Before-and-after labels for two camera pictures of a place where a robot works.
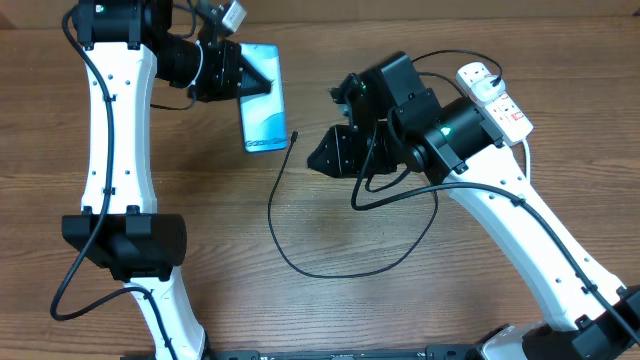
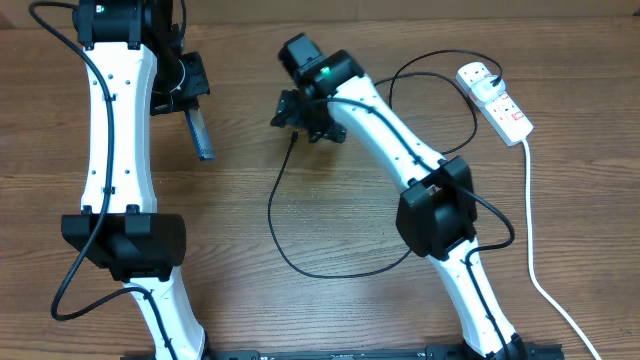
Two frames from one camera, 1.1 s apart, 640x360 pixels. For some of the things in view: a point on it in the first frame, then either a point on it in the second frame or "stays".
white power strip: [503, 114] stays
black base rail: [429, 353] stays
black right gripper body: [383, 157] → [298, 112]
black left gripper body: [216, 79] → [182, 83]
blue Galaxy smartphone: [264, 114] → [199, 134]
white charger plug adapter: [484, 91] stays
